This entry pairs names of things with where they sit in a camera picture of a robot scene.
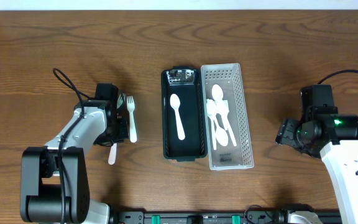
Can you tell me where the white plastic fork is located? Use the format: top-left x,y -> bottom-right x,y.
127,96 -> 137,142
108,143 -> 117,166

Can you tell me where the white plastic spoon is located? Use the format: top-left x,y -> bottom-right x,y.
213,116 -> 229,147
215,100 -> 237,146
206,99 -> 216,150
170,94 -> 185,141
212,84 -> 229,130

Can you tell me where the mint green plastic fork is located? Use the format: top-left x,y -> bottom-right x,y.
117,93 -> 126,110

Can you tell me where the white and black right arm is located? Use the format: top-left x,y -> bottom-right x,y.
275,114 -> 358,223

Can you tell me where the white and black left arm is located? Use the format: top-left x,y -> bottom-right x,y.
20,100 -> 127,223

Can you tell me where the clear white plastic basket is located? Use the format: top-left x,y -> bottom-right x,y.
201,63 -> 254,170

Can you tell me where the dark green plastic basket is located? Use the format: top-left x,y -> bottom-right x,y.
161,66 -> 209,162

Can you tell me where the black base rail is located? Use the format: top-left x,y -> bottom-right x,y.
108,204 -> 342,224

